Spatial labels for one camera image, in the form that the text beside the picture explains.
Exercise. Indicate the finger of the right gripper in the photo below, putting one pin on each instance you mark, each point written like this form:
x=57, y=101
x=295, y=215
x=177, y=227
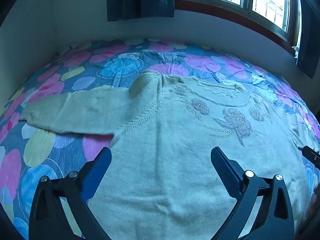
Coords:
x=311, y=155

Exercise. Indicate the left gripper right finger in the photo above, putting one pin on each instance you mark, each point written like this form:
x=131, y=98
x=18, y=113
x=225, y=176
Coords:
x=274, y=219

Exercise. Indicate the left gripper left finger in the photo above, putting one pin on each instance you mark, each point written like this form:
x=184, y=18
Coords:
x=47, y=217

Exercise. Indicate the cream knitted sweater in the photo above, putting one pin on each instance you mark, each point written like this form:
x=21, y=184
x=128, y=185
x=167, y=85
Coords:
x=161, y=183

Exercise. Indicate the person's right hand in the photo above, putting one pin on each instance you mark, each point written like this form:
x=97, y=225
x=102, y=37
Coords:
x=314, y=202

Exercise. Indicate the colourful floral bedspread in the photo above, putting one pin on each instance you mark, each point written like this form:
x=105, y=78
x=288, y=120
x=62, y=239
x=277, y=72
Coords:
x=116, y=63

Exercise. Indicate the dark right curtain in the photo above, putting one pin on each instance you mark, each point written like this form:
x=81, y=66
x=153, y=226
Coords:
x=308, y=56

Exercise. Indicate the window with wooden frame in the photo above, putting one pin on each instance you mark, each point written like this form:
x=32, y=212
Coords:
x=277, y=20

